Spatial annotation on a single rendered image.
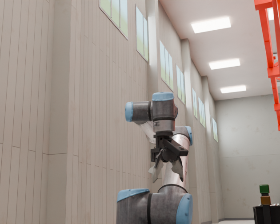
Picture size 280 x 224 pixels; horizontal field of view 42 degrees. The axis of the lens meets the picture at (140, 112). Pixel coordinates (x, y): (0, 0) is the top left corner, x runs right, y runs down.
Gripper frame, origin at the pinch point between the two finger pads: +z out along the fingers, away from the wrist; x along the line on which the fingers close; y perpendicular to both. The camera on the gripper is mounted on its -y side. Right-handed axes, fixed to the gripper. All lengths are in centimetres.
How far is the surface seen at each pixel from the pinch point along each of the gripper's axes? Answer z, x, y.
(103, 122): -96, -205, 414
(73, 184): 2, -102, 306
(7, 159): -25, -13, 274
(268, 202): 9.9, -47.8, -9.6
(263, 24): -242, -394, 226
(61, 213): 34, -83, 298
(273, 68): -224, -564, 330
